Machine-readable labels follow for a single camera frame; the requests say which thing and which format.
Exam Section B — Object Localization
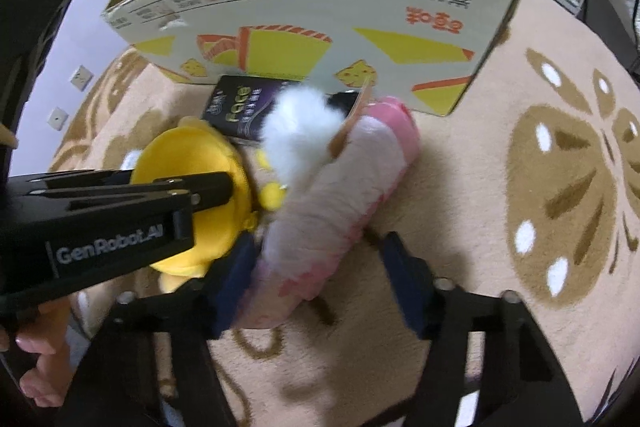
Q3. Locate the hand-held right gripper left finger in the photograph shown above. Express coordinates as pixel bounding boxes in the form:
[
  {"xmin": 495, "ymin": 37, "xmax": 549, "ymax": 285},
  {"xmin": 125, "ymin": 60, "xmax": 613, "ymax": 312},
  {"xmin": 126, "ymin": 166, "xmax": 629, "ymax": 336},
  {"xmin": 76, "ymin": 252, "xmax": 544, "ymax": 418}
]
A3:
[{"xmin": 55, "ymin": 234, "xmax": 263, "ymax": 427}]

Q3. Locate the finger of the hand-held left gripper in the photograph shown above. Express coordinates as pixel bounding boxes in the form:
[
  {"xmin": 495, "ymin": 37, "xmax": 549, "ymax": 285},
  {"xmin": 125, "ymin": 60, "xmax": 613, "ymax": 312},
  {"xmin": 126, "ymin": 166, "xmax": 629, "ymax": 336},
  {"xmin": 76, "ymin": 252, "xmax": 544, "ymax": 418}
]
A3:
[
  {"xmin": 9, "ymin": 168, "xmax": 135, "ymax": 194},
  {"xmin": 42, "ymin": 172, "xmax": 237, "ymax": 220}
]

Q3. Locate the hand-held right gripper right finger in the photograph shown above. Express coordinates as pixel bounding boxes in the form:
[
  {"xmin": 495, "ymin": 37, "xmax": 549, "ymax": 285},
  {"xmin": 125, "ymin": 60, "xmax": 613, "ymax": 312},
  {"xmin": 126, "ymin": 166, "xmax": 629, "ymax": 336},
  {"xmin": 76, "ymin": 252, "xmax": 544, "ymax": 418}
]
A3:
[{"xmin": 377, "ymin": 232, "xmax": 586, "ymax": 427}]

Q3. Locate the yellow plush toy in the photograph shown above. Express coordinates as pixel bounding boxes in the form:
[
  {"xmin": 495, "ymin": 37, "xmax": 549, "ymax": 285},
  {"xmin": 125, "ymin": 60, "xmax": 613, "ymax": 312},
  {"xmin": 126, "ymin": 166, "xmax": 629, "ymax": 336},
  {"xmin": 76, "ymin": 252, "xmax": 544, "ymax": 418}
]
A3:
[{"xmin": 120, "ymin": 117, "xmax": 288, "ymax": 293}]

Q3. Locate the pale pink fluffy plush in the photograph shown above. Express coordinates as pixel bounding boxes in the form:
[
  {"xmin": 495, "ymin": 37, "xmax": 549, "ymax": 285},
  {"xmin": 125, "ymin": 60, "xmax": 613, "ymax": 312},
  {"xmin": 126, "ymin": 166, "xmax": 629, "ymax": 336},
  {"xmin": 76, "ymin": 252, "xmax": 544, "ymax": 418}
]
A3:
[{"xmin": 245, "ymin": 96, "xmax": 421, "ymax": 330}]

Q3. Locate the printed cardboard box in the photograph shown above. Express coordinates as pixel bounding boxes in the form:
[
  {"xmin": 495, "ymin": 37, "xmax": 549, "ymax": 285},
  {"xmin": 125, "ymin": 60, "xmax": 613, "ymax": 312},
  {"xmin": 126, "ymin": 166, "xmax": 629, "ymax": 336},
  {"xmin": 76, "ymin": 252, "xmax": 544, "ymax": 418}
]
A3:
[{"xmin": 100, "ymin": 0, "xmax": 525, "ymax": 118}]

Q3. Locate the person's left hand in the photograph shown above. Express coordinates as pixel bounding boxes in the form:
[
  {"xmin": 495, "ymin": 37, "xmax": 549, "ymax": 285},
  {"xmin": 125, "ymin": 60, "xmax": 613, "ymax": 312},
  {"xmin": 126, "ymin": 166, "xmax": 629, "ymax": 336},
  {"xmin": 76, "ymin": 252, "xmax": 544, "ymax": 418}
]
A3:
[{"xmin": 0, "ymin": 298, "xmax": 72, "ymax": 409}]

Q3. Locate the black tissue packet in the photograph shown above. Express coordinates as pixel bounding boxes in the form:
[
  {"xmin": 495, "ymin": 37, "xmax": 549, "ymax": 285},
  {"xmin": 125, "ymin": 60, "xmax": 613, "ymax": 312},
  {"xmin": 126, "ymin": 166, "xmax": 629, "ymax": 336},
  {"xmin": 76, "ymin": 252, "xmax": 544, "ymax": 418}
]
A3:
[{"xmin": 201, "ymin": 75, "xmax": 301, "ymax": 145}]

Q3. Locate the beige flower printed blanket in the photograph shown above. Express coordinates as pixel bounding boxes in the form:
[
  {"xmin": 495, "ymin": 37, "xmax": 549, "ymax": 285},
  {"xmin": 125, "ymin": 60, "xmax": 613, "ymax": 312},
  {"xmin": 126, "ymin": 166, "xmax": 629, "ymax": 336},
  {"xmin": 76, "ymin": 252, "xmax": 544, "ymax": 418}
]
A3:
[{"xmin": 47, "ymin": 0, "xmax": 640, "ymax": 427}]

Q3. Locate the white fluffy plush toy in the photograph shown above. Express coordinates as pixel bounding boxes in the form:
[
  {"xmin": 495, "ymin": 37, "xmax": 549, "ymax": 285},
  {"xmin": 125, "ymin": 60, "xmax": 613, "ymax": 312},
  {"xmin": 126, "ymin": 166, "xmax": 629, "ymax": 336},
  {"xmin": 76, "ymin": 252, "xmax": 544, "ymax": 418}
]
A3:
[{"xmin": 260, "ymin": 77, "xmax": 378, "ymax": 190}]

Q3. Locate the white wall socket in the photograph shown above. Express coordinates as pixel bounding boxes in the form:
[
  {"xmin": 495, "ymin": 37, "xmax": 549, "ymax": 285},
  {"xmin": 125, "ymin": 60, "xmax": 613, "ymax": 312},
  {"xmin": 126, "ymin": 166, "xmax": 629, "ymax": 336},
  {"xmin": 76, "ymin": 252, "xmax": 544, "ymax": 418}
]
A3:
[
  {"xmin": 69, "ymin": 66, "xmax": 95, "ymax": 90},
  {"xmin": 47, "ymin": 107, "xmax": 70, "ymax": 131}
]

